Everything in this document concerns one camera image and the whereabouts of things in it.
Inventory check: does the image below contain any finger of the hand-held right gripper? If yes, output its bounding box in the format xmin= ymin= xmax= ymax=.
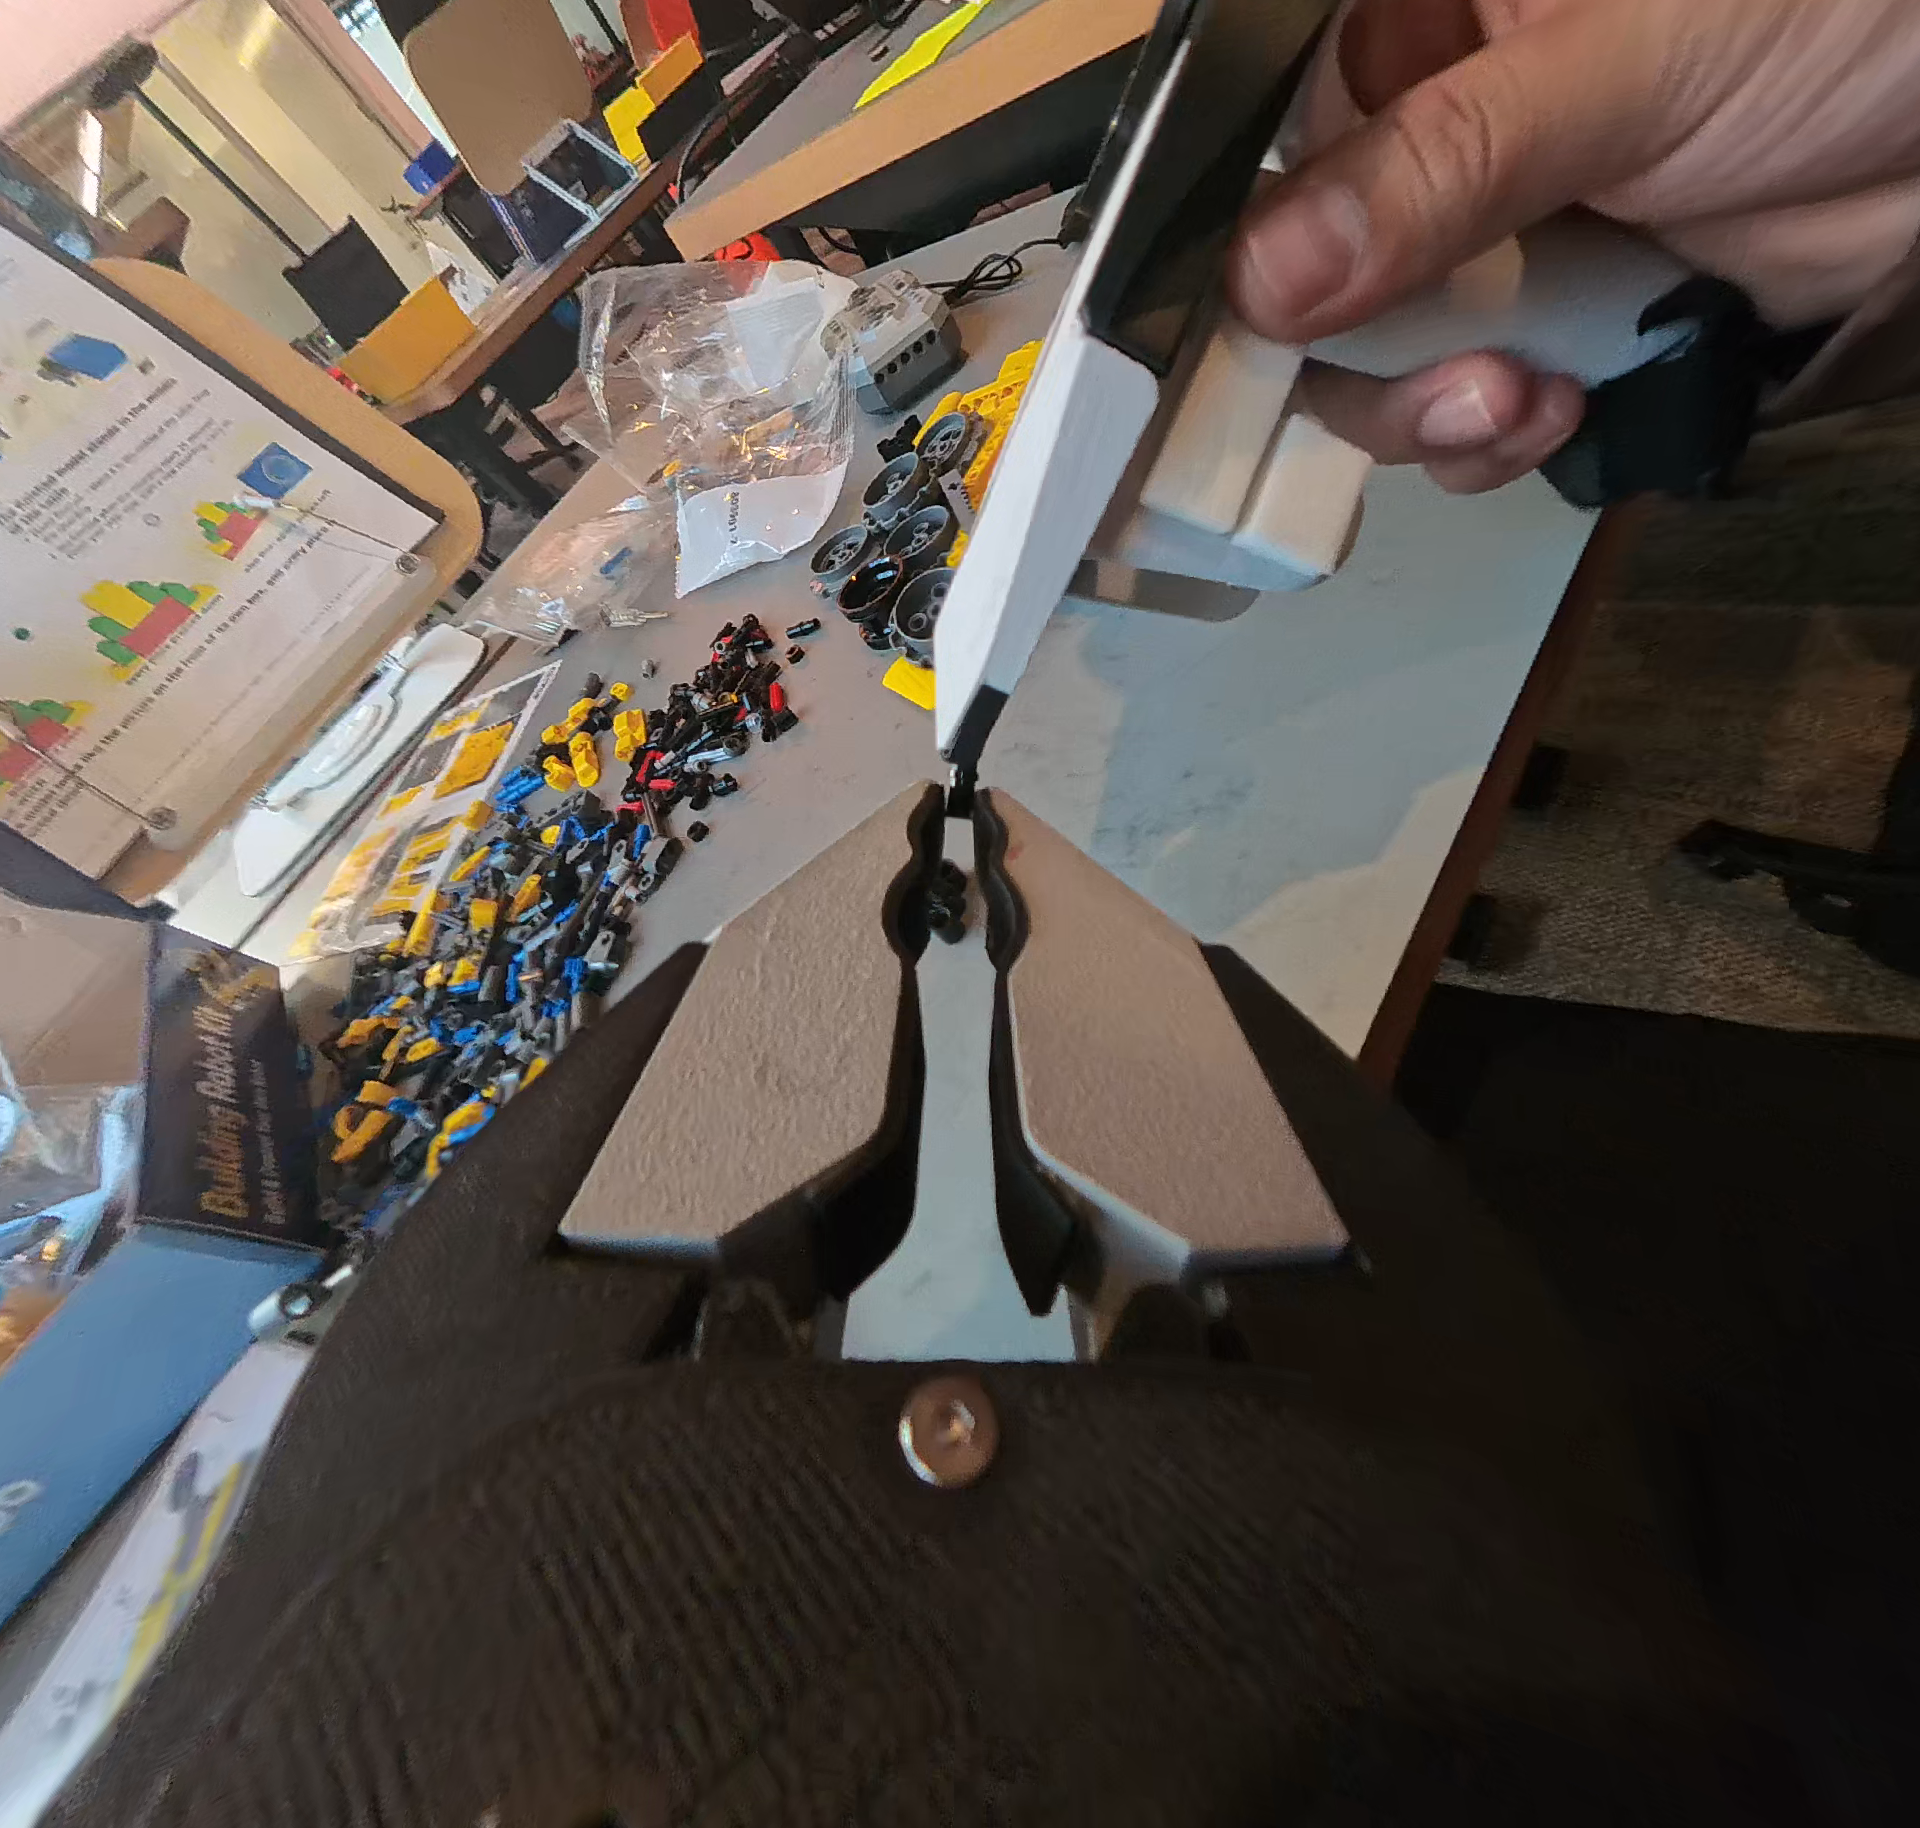
xmin=950 ymin=360 xmax=1167 ymax=782
xmin=937 ymin=0 xmax=1233 ymax=696

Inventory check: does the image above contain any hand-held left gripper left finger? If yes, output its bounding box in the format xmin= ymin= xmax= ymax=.
xmin=562 ymin=788 xmax=940 ymax=1291

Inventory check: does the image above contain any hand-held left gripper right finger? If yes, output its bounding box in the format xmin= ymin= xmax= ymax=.
xmin=977 ymin=788 xmax=1354 ymax=1320

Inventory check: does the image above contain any black multi-hole connector piece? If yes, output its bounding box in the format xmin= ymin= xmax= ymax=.
xmin=917 ymin=793 xmax=987 ymax=953

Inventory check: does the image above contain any pile of small building parts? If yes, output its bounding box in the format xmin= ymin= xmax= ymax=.
xmin=315 ymin=604 xmax=813 ymax=1232

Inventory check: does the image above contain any grey desk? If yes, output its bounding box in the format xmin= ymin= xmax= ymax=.
xmin=167 ymin=193 xmax=1636 ymax=1351

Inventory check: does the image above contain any person's right hand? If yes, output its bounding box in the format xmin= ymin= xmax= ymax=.
xmin=1230 ymin=0 xmax=1920 ymax=494

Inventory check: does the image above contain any pile of yellow beams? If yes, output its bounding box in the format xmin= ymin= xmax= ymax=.
xmin=917 ymin=338 xmax=1052 ymax=509

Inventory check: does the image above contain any grey motor block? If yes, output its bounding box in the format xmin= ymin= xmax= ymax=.
xmin=851 ymin=284 xmax=970 ymax=414

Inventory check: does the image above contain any group of grey toothed wheels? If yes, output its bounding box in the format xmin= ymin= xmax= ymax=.
xmin=813 ymin=405 xmax=1008 ymax=662

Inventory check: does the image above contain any background wooden table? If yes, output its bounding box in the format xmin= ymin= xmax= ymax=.
xmin=660 ymin=0 xmax=1201 ymax=266

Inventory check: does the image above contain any white-labelled plastic bag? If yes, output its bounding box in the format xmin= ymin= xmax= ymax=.
xmin=675 ymin=449 xmax=857 ymax=601

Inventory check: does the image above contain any crumpled clear plastic bag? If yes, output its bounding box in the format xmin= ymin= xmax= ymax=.
xmin=483 ymin=256 xmax=904 ymax=646

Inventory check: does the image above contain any sticker sheet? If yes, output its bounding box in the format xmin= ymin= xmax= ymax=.
xmin=287 ymin=655 xmax=572 ymax=959

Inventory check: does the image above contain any black office chair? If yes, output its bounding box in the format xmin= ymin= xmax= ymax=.
xmin=1675 ymin=659 xmax=1920 ymax=974

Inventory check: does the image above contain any clear plastic bag with parts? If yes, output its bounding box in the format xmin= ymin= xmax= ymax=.
xmin=0 ymin=1064 xmax=147 ymax=1381

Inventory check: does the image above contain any instruction booklet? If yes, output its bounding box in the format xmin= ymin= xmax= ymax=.
xmin=0 ymin=1348 xmax=319 ymax=1745

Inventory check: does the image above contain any blue cardboard box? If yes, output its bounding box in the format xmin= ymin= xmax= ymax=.
xmin=0 ymin=135 xmax=489 ymax=1636

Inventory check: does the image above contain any black cable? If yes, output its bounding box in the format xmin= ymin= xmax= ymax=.
xmin=917 ymin=240 xmax=1052 ymax=317

